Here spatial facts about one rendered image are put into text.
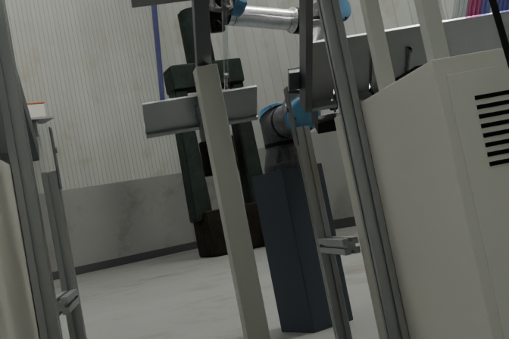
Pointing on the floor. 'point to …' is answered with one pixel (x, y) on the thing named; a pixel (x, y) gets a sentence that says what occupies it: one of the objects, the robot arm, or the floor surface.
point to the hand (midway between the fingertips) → (223, 10)
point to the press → (209, 234)
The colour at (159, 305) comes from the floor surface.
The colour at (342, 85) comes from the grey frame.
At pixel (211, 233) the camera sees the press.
